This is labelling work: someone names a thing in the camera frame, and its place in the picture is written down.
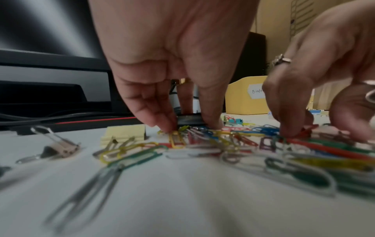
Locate silver ring with stone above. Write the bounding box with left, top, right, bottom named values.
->
left=272, top=54, right=293, bottom=67

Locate person's left hand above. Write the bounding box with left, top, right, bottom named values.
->
left=88, top=0, right=261, bottom=134

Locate black speaker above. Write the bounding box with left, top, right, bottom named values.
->
left=231, top=32, right=268, bottom=80

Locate yellow sticky note pad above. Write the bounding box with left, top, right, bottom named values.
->
left=100, top=125, right=146, bottom=147

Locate yellow container with white label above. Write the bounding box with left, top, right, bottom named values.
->
left=225, top=75, right=273, bottom=115

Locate person's right hand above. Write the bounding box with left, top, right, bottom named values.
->
left=263, top=0, right=375, bottom=143

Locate large green paper clip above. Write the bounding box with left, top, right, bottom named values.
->
left=106, top=145, right=164, bottom=171

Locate black binder clip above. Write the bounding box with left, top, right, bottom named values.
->
left=177, top=114, right=205, bottom=127

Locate black monitor stand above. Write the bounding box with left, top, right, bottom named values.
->
left=0, top=66, right=135, bottom=116

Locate small yellow paper clip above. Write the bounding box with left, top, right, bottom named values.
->
left=168, top=130, right=186, bottom=149

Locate small red paper clip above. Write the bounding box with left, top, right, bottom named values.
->
left=286, top=124, right=320, bottom=141

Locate black cable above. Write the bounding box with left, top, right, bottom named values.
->
left=0, top=112, right=129, bottom=122

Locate large silver paper clip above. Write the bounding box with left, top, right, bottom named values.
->
left=43, top=162, right=125, bottom=233

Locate rose gold binder clip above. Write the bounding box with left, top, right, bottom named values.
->
left=15, top=126, right=82, bottom=164

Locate black device with red stripe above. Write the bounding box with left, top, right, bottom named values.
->
left=0, top=116, right=143, bottom=136

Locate pile of colourful paper clips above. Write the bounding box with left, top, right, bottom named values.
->
left=157, top=116, right=375, bottom=198

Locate large yellow paper clip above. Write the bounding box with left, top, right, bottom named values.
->
left=99, top=141, right=160, bottom=164

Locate plain silver ring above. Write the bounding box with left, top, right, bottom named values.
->
left=362, top=80, right=375, bottom=104

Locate black computer monitor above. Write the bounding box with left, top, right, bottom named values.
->
left=0, top=0, right=113, bottom=71

